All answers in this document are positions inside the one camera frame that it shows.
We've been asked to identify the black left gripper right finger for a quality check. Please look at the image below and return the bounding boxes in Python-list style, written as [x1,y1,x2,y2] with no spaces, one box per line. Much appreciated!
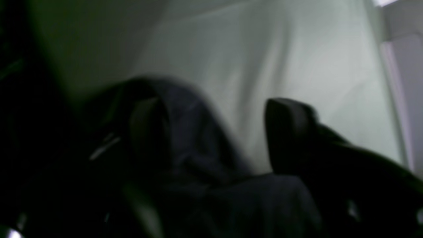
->
[264,98,423,238]

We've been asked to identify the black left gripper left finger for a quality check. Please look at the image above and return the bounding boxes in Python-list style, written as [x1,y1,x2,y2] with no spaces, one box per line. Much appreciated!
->
[1,118,168,238]

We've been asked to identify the black t-shirt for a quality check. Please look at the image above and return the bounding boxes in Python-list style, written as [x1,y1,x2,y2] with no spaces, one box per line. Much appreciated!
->
[83,77,328,238]

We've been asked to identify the beige side table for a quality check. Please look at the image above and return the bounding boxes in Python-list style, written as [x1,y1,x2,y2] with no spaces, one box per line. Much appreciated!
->
[365,0,423,177]

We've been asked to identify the light green table cloth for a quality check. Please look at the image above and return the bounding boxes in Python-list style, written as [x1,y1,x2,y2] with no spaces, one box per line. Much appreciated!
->
[27,0,406,173]

